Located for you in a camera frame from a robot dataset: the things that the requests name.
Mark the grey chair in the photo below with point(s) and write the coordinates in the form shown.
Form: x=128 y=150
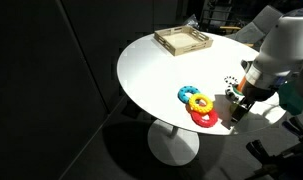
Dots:
x=257 y=30

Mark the black equipment stand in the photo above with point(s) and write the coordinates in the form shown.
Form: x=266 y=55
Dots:
x=291 y=160

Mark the wooden tray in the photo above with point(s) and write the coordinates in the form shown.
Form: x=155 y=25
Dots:
x=181 y=40

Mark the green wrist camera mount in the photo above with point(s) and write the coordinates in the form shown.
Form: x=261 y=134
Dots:
x=291 y=98

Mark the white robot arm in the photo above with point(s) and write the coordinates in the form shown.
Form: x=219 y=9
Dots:
x=284 y=46

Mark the white table pedestal base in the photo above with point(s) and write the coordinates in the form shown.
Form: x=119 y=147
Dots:
x=171 y=146

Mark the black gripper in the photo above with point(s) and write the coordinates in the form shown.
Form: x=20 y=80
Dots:
x=257 y=93

